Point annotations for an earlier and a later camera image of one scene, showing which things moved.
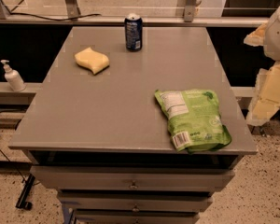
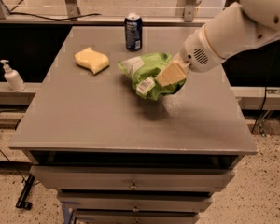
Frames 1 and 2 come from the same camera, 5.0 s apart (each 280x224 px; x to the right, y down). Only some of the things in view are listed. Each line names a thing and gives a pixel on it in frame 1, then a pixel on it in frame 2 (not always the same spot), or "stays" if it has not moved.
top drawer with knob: [132, 179] stays
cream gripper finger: [272, 92] to [200, 53]
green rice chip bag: [194, 120] to [154, 76]
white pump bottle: [13, 77] stays
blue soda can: [133, 32] stays
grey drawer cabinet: [98, 136] stays
